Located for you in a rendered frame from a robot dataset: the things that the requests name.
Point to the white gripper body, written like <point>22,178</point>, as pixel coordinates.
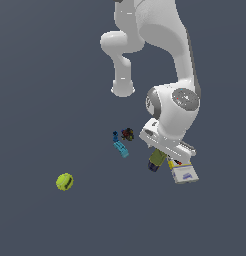
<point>165,142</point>

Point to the olive green and navy object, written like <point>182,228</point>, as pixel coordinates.
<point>156,160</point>

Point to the white box with yellow edge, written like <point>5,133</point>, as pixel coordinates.
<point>183,173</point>

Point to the dark multicoloured small toy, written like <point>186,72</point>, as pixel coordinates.
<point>128,134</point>

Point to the light blue toy block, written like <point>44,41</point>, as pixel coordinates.
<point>121,149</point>

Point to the small dark blue toy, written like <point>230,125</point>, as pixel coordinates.
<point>115,135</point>

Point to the yellow-green tennis ball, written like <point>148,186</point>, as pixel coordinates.
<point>64,181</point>

